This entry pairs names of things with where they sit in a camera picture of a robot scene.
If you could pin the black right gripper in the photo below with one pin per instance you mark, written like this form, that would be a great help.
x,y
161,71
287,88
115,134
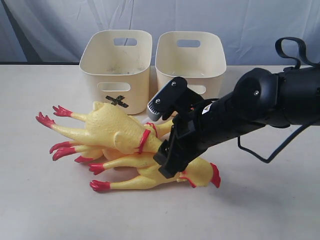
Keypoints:
x,y
187,139

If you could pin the whole yellow rubber chicken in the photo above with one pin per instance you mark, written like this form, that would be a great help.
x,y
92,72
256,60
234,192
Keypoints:
x,y
108,126

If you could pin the headless yellow rubber chicken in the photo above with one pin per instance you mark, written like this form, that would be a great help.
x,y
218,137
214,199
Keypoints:
x,y
147,168

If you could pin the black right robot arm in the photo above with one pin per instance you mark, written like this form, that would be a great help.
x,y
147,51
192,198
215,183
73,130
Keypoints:
x,y
260,98

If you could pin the severed chicken head with tube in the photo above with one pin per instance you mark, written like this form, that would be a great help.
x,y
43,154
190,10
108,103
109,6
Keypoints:
x,y
146,120

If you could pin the cream bin marked O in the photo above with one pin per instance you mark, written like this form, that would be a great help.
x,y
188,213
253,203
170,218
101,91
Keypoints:
x,y
196,56

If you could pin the cream bin marked X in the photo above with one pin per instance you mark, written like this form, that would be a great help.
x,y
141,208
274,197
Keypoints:
x,y
116,67

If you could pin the blue backdrop curtain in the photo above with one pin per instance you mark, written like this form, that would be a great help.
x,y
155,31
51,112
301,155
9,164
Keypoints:
x,y
57,31

